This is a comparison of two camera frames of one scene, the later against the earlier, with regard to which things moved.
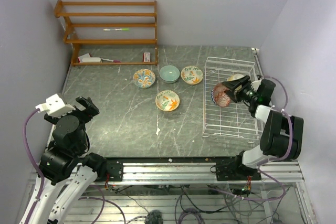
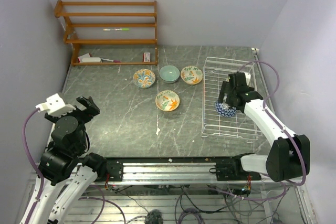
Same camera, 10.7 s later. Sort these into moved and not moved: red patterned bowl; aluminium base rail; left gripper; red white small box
Moved: red patterned bowl
Not moved: aluminium base rail; red white small box; left gripper
